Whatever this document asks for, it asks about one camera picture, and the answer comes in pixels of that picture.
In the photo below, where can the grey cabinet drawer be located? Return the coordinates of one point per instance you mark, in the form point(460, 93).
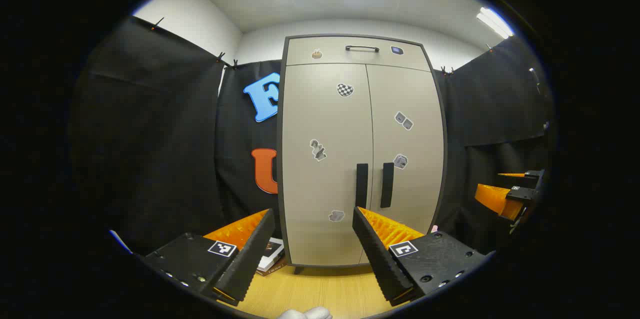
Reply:
point(335, 61)

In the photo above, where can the grey double-door shoe cabinet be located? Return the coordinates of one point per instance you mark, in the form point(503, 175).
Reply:
point(279, 159)

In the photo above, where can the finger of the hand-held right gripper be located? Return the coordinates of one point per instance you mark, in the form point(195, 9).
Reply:
point(535, 176)
point(522, 195)

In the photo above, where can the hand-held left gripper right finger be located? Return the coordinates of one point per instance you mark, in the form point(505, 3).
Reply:
point(380, 264)

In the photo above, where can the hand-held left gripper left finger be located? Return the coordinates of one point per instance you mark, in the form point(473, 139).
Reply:
point(247, 264)

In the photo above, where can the black backdrop cloth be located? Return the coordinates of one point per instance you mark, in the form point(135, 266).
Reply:
point(150, 134)

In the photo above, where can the narrow ceiling light panel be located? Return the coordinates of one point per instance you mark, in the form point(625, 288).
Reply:
point(495, 23)

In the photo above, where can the brown book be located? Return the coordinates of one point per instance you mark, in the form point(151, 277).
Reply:
point(272, 269)

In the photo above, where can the grey cabinet door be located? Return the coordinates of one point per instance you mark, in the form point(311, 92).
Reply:
point(410, 194)
point(325, 184)

